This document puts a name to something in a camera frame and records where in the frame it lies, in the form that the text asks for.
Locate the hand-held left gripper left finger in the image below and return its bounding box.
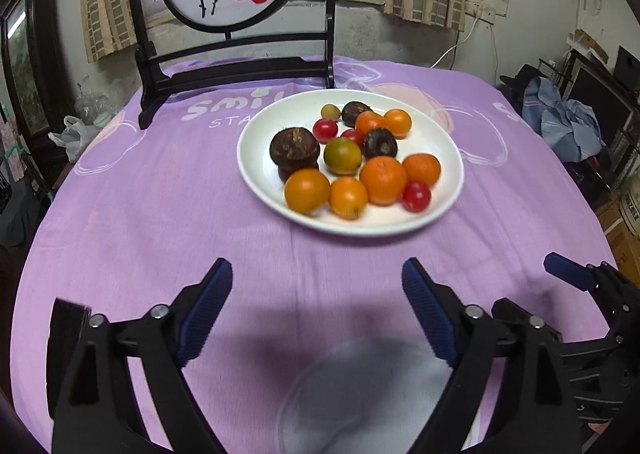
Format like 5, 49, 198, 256
51, 257, 235, 454

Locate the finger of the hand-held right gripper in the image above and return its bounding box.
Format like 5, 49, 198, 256
544, 252, 633, 315
491, 298, 563, 342

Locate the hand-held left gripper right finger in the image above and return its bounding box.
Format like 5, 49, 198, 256
401, 257, 583, 454

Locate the large orange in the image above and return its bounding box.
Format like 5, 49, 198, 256
359, 156, 407, 207

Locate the orange tangerine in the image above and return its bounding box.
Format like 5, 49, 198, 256
328, 176, 369, 221
355, 111, 391, 135
384, 108, 413, 139
402, 153, 442, 187

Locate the yellow-orange citrus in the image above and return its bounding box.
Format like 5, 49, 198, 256
284, 168, 331, 215

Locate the white oval plate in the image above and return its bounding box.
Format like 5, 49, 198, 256
237, 89, 465, 237

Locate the dark brown passion fruit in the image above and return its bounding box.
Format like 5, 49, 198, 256
269, 127, 321, 167
362, 128, 399, 159
341, 101, 373, 127

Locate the green-yellow citrus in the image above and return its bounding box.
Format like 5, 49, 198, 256
323, 137, 363, 176

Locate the cardboard box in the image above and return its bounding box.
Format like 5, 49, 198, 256
597, 204, 640, 275

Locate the black smartphone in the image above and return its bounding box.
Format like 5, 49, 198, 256
46, 298, 91, 420

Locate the blue clothes pile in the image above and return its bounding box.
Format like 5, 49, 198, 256
522, 76, 603, 162

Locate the black metal rack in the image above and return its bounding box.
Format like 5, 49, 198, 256
560, 46, 640, 195

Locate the black hat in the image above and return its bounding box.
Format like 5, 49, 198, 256
500, 64, 538, 99

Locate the white plastic bag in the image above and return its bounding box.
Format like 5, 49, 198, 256
48, 94, 121, 163

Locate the black framed round painted screen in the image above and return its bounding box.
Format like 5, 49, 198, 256
125, 0, 337, 131

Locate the dark framed cabinet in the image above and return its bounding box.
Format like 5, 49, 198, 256
0, 0, 51, 135

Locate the white cable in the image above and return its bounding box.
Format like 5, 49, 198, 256
431, 16, 481, 68

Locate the white wall socket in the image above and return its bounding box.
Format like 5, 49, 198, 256
465, 1, 497, 24

